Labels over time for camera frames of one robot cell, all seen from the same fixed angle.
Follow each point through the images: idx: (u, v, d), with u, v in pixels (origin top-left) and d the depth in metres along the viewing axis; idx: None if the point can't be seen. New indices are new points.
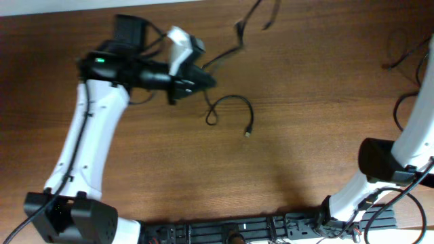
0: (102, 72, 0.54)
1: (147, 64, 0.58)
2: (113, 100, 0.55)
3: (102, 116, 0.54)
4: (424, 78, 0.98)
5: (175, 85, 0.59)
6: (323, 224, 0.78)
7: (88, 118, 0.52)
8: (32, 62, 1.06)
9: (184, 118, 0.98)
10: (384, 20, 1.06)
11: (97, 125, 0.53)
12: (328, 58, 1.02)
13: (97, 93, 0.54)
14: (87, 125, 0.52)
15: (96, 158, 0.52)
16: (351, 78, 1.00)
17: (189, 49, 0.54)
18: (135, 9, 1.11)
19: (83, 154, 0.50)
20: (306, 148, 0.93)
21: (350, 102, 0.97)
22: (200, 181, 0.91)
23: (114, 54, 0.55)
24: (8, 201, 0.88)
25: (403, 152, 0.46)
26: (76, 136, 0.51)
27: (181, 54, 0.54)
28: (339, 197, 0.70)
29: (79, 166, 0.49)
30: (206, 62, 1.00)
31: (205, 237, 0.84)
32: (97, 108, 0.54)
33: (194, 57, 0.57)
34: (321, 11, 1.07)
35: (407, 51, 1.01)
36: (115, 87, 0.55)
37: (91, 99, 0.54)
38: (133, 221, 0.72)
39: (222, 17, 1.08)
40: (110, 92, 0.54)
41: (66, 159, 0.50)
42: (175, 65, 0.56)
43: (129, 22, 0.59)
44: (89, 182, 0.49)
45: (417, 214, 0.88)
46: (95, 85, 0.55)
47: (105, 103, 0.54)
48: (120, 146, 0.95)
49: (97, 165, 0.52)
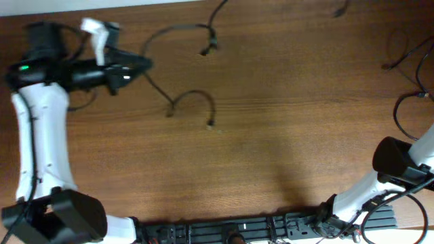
0: (31, 76, 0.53)
1: (74, 64, 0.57)
2: (53, 98, 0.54)
3: (49, 114, 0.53)
4: (424, 78, 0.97)
5: (111, 73, 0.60)
6: (323, 222, 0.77)
7: (36, 122, 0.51)
8: None
9: (183, 118, 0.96)
10: (386, 17, 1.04)
11: (50, 123, 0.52)
12: (329, 57, 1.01)
13: (34, 97, 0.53)
14: (39, 128, 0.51)
15: (56, 153, 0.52)
16: (352, 78, 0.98)
17: (105, 31, 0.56)
18: (133, 8, 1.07)
19: (41, 156, 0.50)
20: (307, 148, 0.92)
21: (352, 102, 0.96)
22: (199, 181, 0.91)
23: (38, 60, 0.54)
24: (11, 201, 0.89)
25: (422, 151, 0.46)
26: (26, 144, 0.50)
27: (101, 41, 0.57)
28: (342, 196, 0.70)
29: (43, 168, 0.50)
30: (205, 64, 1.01)
31: (205, 236, 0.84)
32: (41, 110, 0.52)
33: (112, 38, 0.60)
34: (322, 10, 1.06)
35: (408, 51, 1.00)
36: (49, 87, 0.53)
37: (30, 104, 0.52)
38: (126, 218, 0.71)
39: (221, 16, 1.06)
40: (45, 93, 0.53)
41: (26, 167, 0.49)
42: (100, 53, 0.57)
43: (39, 28, 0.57)
44: (59, 176, 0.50)
45: (418, 214, 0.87)
46: (29, 91, 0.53)
47: (45, 102, 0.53)
48: (119, 146, 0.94)
49: (60, 159, 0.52)
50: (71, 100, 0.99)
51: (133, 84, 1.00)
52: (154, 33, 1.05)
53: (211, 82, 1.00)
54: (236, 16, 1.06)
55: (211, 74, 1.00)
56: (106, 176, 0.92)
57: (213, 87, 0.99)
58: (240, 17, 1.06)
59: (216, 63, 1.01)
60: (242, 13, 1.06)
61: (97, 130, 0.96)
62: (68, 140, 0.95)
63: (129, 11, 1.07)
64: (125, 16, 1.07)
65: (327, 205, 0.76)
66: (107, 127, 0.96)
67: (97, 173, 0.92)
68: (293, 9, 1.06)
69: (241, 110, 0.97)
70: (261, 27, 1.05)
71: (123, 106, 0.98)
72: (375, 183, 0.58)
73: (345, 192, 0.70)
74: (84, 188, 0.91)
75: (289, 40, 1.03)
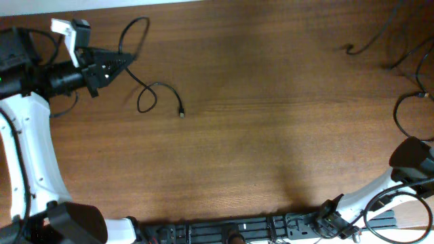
0: (10, 88, 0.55)
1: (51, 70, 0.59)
2: (32, 109, 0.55)
3: (32, 126, 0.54)
4: (423, 78, 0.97)
5: (87, 74, 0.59)
6: (323, 219, 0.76)
7: (21, 135, 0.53)
8: None
9: (183, 118, 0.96)
10: (386, 18, 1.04)
11: (34, 134, 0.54)
12: (329, 57, 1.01)
13: (14, 110, 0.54)
14: (24, 140, 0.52)
15: (46, 166, 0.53)
16: (352, 78, 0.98)
17: (73, 31, 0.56)
18: (133, 7, 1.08)
19: (30, 171, 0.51)
20: (307, 149, 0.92)
21: (351, 102, 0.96)
22: (199, 181, 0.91)
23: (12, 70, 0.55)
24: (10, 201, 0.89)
25: None
26: (11, 158, 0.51)
27: (71, 41, 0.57)
28: (347, 196, 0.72)
29: (34, 182, 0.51)
30: (205, 65, 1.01)
31: (205, 237, 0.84)
32: (22, 122, 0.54)
33: (84, 38, 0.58)
34: (322, 11, 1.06)
35: (407, 51, 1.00)
36: (28, 97, 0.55)
37: (11, 117, 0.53)
38: (124, 219, 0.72)
39: (221, 17, 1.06)
40: (24, 104, 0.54)
41: (17, 181, 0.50)
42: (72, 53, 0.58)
43: None
44: (52, 189, 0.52)
45: (417, 215, 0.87)
46: (7, 105, 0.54)
47: (27, 114, 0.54)
48: (120, 146, 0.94)
49: (49, 169, 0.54)
50: (71, 100, 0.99)
51: (133, 84, 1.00)
52: (155, 34, 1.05)
53: (211, 83, 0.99)
54: (236, 17, 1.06)
55: (211, 75, 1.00)
56: (105, 177, 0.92)
57: (213, 88, 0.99)
58: (240, 19, 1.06)
59: (217, 64, 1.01)
60: (242, 13, 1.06)
61: (97, 131, 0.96)
62: (68, 140, 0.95)
63: (130, 11, 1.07)
64: (125, 17, 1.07)
65: (331, 203, 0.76)
66: (107, 127, 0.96)
67: (97, 173, 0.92)
68: (293, 11, 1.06)
69: (241, 110, 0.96)
70: (261, 28, 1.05)
71: (123, 106, 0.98)
72: (387, 181, 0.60)
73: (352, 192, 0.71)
74: (84, 188, 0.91)
75: (289, 41, 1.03)
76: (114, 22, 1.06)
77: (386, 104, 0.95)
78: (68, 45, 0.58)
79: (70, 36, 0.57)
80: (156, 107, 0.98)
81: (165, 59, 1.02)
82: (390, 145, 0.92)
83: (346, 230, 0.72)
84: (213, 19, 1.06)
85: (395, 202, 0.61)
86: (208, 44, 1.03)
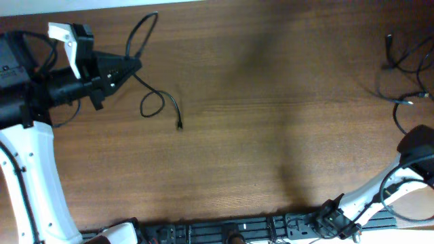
0: (8, 111, 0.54)
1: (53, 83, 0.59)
2: (34, 144, 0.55)
3: (34, 166, 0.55)
4: (424, 78, 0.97)
5: (91, 88, 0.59)
6: (322, 217, 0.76)
7: (24, 174, 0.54)
8: None
9: (182, 118, 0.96)
10: (386, 18, 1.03)
11: (39, 175, 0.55)
12: (329, 57, 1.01)
13: (16, 146, 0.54)
14: (28, 181, 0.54)
15: (53, 207, 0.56)
16: (352, 78, 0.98)
17: (74, 41, 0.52)
18: (132, 7, 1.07)
19: (36, 215, 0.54)
20: (307, 149, 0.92)
21: (352, 102, 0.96)
22: (199, 181, 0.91)
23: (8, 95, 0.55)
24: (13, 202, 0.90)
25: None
26: (17, 200, 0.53)
27: (71, 51, 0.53)
28: (349, 194, 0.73)
29: (43, 226, 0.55)
30: (205, 65, 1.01)
31: (205, 237, 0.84)
32: (26, 159, 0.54)
33: (85, 47, 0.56)
34: (323, 10, 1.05)
35: (408, 51, 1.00)
36: (28, 128, 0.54)
37: (13, 153, 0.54)
38: (127, 225, 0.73)
39: (221, 17, 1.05)
40: (26, 137, 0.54)
41: (24, 225, 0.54)
42: (73, 66, 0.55)
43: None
44: (60, 234, 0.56)
45: (417, 215, 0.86)
46: (8, 138, 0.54)
47: (30, 150, 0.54)
48: (120, 146, 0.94)
49: (55, 210, 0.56)
50: None
51: (133, 84, 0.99)
52: (155, 34, 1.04)
53: (211, 83, 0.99)
54: (237, 17, 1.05)
55: (211, 75, 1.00)
56: (106, 177, 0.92)
57: (213, 88, 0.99)
58: (240, 19, 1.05)
59: (217, 64, 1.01)
60: (242, 13, 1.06)
61: (97, 131, 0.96)
62: (68, 141, 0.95)
63: (129, 11, 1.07)
64: (125, 17, 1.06)
65: (331, 202, 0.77)
66: (107, 127, 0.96)
67: (97, 173, 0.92)
68: (293, 10, 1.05)
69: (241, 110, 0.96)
70: (262, 28, 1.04)
71: (124, 107, 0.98)
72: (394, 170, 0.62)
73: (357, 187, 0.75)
74: (85, 188, 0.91)
75: (289, 41, 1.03)
76: (114, 23, 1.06)
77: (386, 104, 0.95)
78: (68, 55, 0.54)
79: (71, 47, 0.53)
80: (156, 108, 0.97)
81: (165, 60, 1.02)
82: (390, 146, 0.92)
83: (346, 229, 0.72)
84: (213, 19, 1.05)
85: (401, 192, 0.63)
86: (208, 44, 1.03)
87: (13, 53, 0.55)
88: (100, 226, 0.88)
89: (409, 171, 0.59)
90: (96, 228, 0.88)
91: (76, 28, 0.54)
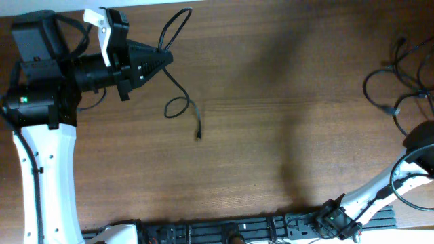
0: (36, 109, 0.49)
1: (81, 71, 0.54)
2: (58, 145, 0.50)
3: (54, 167, 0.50)
4: (423, 78, 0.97)
5: (121, 78, 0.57)
6: (322, 217, 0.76)
7: (40, 175, 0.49)
8: None
9: (182, 118, 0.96)
10: (386, 19, 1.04)
11: (56, 179, 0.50)
12: (329, 57, 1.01)
13: (38, 143, 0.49)
14: (43, 183, 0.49)
15: (65, 213, 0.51)
16: (352, 78, 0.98)
17: (109, 28, 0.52)
18: (132, 7, 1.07)
19: (45, 219, 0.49)
20: (307, 149, 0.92)
21: (352, 102, 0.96)
22: (199, 181, 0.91)
23: (39, 91, 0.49)
24: (13, 202, 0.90)
25: None
26: (29, 198, 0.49)
27: (104, 38, 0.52)
28: (352, 192, 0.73)
29: (49, 232, 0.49)
30: (205, 66, 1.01)
31: (205, 237, 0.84)
32: (45, 160, 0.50)
33: (119, 36, 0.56)
34: (322, 11, 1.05)
35: (407, 51, 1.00)
36: (54, 129, 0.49)
37: (33, 151, 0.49)
38: (129, 226, 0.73)
39: (221, 17, 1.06)
40: (49, 137, 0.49)
41: (31, 226, 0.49)
42: (106, 53, 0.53)
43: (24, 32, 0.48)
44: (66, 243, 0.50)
45: (418, 214, 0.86)
46: (29, 133, 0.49)
47: (51, 152, 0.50)
48: (120, 146, 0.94)
49: (66, 218, 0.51)
50: None
51: None
52: (155, 35, 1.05)
53: (211, 83, 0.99)
54: (237, 17, 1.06)
55: (211, 75, 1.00)
56: (105, 177, 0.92)
57: (214, 88, 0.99)
58: (240, 19, 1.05)
59: (216, 64, 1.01)
60: (242, 13, 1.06)
61: (97, 131, 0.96)
62: None
63: (129, 11, 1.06)
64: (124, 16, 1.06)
65: (332, 202, 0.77)
66: (106, 127, 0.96)
67: (97, 173, 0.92)
68: (293, 11, 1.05)
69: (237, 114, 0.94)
70: (262, 28, 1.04)
71: (123, 106, 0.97)
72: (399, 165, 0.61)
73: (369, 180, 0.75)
74: (84, 188, 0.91)
75: (289, 41, 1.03)
76: None
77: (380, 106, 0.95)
78: (101, 43, 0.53)
79: (105, 33, 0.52)
80: (155, 107, 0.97)
81: None
82: (390, 146, 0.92)
83: (346, 229, 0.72)
84: (213, 19, 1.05)
85: (407, 188, 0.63)
86: (208, 45, 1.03)
87: (45, 43, 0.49)
88: (100, 226, 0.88)
89: (415, 166, 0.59)
90: (95, 228, 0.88)
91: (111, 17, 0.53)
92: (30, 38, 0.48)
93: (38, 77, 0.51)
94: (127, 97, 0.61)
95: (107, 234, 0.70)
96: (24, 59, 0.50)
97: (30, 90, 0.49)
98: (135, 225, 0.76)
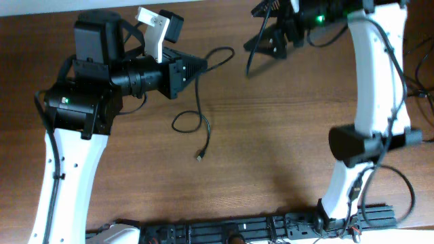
0: (75, 114, 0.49)
1: (135, 72, 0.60)
2: (86, 155, 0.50)
3: (76, 175, 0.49)
4: (422, 78, 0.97)
5: (173, 71, 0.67)
6: (324, 230, 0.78)
7: (60, 181, 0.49)
8: (27, 60, 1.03)
9: (184, 118, 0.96)
10: None
11: (74, 188, 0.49)
12: (327, 58, 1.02)
13: (66, 149, 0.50)
14: (61, 190, 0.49)
15: (74, 224, 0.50)
16: (351, 78, 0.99)
17: (166, 19, 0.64)
18: (133, 9, 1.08)
19: (53, 226, 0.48)
20: (307, 149, 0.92)
21: (351, 102, 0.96)
22: (199, 181, 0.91)
23: (83, 94, 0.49)
24: (10, 200, 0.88)
25: (366, 121, 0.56)
26: (45, 200, 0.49)
27: (160, 28, 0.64)
28: (330, 195, 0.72)
29: (55, 240, 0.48)
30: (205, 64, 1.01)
31: (205, 237, 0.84)
32: (70, 168, 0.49)
33: (173, 30, 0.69)
34: None
35: (405, 52, 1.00)
36: (86, 139, 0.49)
37: (60, 155, 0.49)
38: (132, 230, 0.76)
39: (220, 19, 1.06)
40: (79, 146, 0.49)
41: (40, 228, 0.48)
42: (161, 42, 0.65)
43: (85, 34, 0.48)
44: None
45: (418, 214, 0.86)
46: (60, 138, 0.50)
47: (76, 160, 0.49)
48: (119, 145, 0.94)
49: (75, 228, 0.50)
50: None
51: None
52: None
53: (211, 83, 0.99)
54: (235, 18, 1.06)
55: (211, 75, 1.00)
56: (105, 176, 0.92)
57: (213, 88, 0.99)
58: (239, 20, 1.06)
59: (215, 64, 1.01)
60: (241, 15, 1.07)
61: None
62: None
63: (129, 12, 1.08)
64: (123, 17, 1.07)
65: (320, 213, 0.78)
66: None
67: (97, 172, 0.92)
68: None
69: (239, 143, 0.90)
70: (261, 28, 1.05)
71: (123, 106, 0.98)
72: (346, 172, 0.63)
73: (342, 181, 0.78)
74: None
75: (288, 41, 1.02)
76: None
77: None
78: (158, 32, 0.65)
79: (162, 24, 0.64)
80: (156, 108, 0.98)
81: None
82: None
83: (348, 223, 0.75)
84: (213, 20, 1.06)
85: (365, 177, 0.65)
86: (208, 45, 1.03)
87: (102, 47, 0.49)
88: (99, 226, 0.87)
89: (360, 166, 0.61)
90: (95, 228, 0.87)
91: (165, 13, 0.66)
92: (89, 38, 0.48)
93: (87, 77, 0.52)
94: (172, 95, 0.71)
95: (108, 236, 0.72)
96: (77, 57, 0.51)
97: (73, 91, 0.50)
98: (138, 230, 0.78)
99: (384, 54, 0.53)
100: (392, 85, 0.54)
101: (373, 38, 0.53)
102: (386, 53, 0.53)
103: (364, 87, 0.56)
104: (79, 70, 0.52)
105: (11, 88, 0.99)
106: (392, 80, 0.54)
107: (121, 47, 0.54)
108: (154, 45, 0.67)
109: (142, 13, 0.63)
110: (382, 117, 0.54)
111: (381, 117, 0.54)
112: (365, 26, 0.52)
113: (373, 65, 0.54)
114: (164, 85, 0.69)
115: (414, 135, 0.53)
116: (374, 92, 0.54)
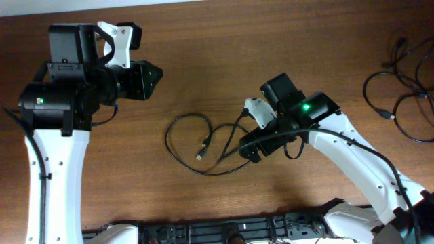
0: (53, 113, 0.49)
1: (109, 83, 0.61)
2: (70, 152, 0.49)
3: (64, 174, 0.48)
4: (424, 78, 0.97)
5: (142, 74, 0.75)
6: (327, 234, 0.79)
7: (47, 181, 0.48)
8: (22, 62, 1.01)
9: (184, 119, 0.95)
10: (388, 19, 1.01)
11: (64, 187, 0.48)
12: (331, 56, 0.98)
13: (49, 148, 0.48)
14: (50, 190, 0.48)
15: (69, 222, 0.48)
16: (353, 78, 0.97)
17: (130, 28, 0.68)
18: (127, 7, 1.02)
19: (47, 227, 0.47)
20: (307, 150, 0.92)
21: (352, 102, 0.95)
22: (199, 181, 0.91)
23: (56, 91, 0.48)
24: (15, 201, 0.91)
25: (382, 210, 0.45)
26: (34, 202, 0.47)
27: (125, 37, 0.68)
28: (342, 222, 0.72)
29: (51, 240, 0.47)
30: (205, 65, 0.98)
31: (205, 237, 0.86)
32: (55, 167, 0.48)
33: (137, 36, 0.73)
34: (323, 9, 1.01)
35: (406, 51, 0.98)
36: (67, 136, 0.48)
37: (43, 156, 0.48)
38: (131, 228, 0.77)
39: (220, 15, 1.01)
40: (62, 144, 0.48)
41: (34, 231, 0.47)
42: (127, 49, 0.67)
43: (60, 35, 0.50)
44: None
45: None
46: (41, 139, 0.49)
47: (61, 158, 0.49)
48: (119, 146, 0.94)
49: (70, 227, 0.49)
50: None
51: None
52: (150, 33, 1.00)
53: (211, 83, 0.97)
54: (236, 15, 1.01)
55: (210, 76, 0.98)
56: (105, 176, 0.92)
57: (213, 87, 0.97)
58: (240, 17, 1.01)
59: (215, 64, 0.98)
60: (241, 11, 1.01)
61: (96, 131, 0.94)
62: None
63: (124, 11, 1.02)
64: (118, 16, 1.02)
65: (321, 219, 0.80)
66: (105, 127, 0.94)
67: (97, 173, 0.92)
68: (295, 8, 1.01)
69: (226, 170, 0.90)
70: (262, 26, 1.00)
71: (121, 106, 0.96)
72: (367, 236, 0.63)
73: (354, 208, 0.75)
74: (85, 187, 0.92)
75: (291, 38, 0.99)
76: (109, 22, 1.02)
77: (376, 109, 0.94)
78: (125, 42, 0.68)
79: (126, 33, 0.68)
80: (155, 108, 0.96)
81: (164, 59, 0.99)
82: (390, 146, 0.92)
83: None
84: (212, 17, 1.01)
85: None
86: (208, 44, 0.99)
87: (76, 47, 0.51)
88: (99, 226, 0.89)
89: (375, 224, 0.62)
90: (95, 228, 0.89)
91: (124, 24, 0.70)
92: (64, 41, 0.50)
93: (62, 78, 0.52)
94: (145, 96, 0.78)
95: (108, 234, 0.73)
96: (52, 59, 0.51)
97: (47, 90, 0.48)
98: (137, 227, 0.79)
99: (350, 146, 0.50)
100: (379, 164, 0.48)
101: (332, 139, 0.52)
102: (351, 144, 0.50)
103: (357, 181, 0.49)
104: (53, 72, 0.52)
105: (11, 91, 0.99)
106: (374, 158, 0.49)
107: (93, 50, 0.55)
108: (120, 53, 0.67)
109: (104, 26, 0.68)
110: (390, 196, 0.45)
111: (395, 198, 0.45)
112: (321, 135, 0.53)
113: (352, 160, 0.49)
114: (135, 88, 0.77)
115: (416, 192, 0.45)
116: (366, 176, 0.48)
